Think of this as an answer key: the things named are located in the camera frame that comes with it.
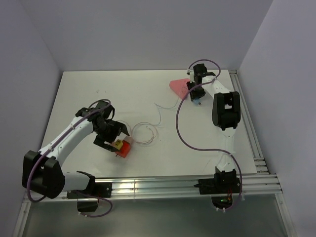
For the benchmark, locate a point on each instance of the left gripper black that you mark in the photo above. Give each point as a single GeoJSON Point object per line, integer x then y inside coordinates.
{"type": "Point", "coordinates": [116, 127]}

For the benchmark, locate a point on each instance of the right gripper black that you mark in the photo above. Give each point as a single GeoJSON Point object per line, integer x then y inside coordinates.
{"type": "Point", "coordinates": [193, 94]}

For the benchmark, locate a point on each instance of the yellow plug adapter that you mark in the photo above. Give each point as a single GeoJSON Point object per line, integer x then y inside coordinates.
{"type": "Point", "coordinates": [118, 144]}

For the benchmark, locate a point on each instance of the blue plug adapter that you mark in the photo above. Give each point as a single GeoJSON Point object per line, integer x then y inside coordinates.
{"type": "Point", "coordinates": [197, 102]}

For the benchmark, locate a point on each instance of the pink charger block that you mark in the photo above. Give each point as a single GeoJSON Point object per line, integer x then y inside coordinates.
{"type": "Point", "coordinates": [129, 139]}

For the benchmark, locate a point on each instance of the red cube socket adapter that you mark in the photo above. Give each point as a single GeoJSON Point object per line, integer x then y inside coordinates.
{"type": "Point", "coordinates": [125, 149]}

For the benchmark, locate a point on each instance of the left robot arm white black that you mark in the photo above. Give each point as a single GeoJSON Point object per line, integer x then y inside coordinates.
{"type": "Point", "coordinates": [42, 170]}

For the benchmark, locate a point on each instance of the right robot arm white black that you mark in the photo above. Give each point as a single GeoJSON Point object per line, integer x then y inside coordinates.
{"type": "Point", "coordinates": [225, 116]}

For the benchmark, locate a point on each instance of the pink triangular power strip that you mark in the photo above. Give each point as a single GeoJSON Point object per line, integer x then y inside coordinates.
{"type": "Point", "coordinates": [179, 87]}

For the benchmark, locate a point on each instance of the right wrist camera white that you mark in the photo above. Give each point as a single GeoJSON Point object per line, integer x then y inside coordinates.
{"type": "Point", "coordinates": [190, 72]}

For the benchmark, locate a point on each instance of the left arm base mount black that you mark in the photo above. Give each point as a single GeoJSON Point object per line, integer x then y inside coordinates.
{"type": "Point", "coordinates": [89, 201]}

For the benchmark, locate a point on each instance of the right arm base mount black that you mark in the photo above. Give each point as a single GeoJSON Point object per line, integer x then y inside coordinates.
{"type": "Point", "coordinates": [223, 196]}

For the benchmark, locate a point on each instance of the aluminium right side rail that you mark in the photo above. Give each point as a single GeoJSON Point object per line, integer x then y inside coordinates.
{"type": "Point", "coordinates": [247, 118]}

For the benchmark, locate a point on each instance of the aluminium rail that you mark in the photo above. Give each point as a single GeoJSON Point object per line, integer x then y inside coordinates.
{"type": "Point", "coordinates": [182, 186]}
{"type": "Point", "coordinates": [247, 118]}

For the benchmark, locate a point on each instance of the aluminium front rail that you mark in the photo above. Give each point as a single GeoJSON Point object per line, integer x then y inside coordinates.
{"type": "Point", "coordinates": [182, 186]}

